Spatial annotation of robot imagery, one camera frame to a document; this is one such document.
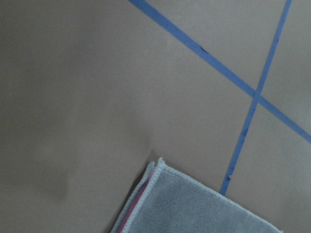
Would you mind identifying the pink towel with grey edging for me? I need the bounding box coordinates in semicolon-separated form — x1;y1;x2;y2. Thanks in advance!
111;158;280;233

